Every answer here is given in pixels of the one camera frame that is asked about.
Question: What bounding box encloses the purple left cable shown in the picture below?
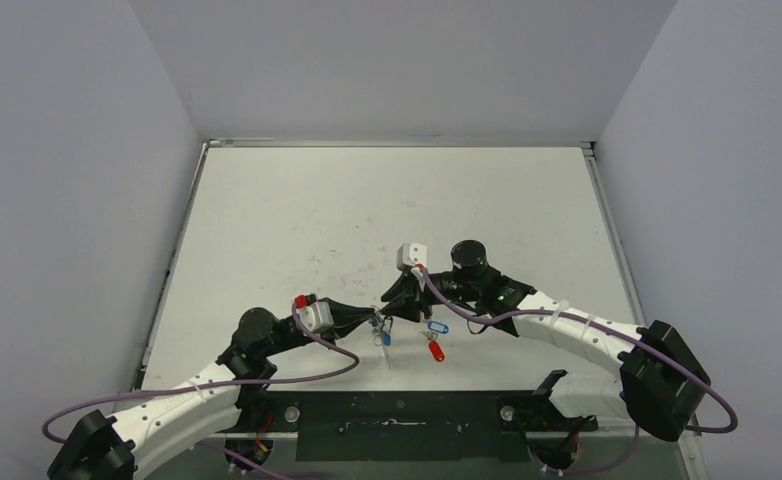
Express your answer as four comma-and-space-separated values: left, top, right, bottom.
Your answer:
41, 301, 361, 480

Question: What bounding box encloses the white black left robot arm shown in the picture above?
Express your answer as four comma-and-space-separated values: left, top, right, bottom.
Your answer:
47, 295, 379, 479

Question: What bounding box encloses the silver metal key plate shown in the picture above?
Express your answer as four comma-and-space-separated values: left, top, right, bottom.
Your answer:
369, 312, 394, 370

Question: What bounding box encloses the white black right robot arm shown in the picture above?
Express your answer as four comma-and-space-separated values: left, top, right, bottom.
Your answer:
381, 240, 711, 442

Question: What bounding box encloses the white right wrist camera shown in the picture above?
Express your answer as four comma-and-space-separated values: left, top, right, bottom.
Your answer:
396, 243, 428, 272

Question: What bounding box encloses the blue white key tag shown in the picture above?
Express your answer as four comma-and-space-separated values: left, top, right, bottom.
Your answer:
427, 320, 449, 335

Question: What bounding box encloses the red key tag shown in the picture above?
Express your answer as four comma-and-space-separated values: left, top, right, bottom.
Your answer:
427, 340, 445, 362

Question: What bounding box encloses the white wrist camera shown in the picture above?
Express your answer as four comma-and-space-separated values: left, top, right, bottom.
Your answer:
294, 295, 334, 334
396, 243, 428, 272

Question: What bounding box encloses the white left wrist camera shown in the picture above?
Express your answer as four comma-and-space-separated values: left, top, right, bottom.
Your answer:
294, 295, 334, 334

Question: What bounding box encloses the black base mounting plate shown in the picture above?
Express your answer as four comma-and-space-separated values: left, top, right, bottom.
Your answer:
228, 391, 598, 462

